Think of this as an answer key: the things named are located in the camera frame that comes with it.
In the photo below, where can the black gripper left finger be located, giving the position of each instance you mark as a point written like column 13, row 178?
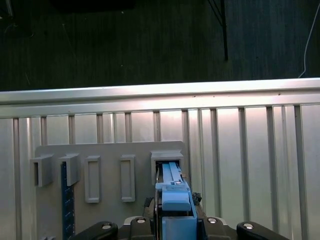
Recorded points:
column 140, row 230

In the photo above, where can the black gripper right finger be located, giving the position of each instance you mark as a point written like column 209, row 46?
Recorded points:
column 212, row 230

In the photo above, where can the hard disk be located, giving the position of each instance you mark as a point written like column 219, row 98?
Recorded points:
column 175, row 200

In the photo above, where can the grey parts rack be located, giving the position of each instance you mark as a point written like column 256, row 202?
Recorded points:
column 110, row 180

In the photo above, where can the blue RAM stick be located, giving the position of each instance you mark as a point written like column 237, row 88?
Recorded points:
column 68, row 205

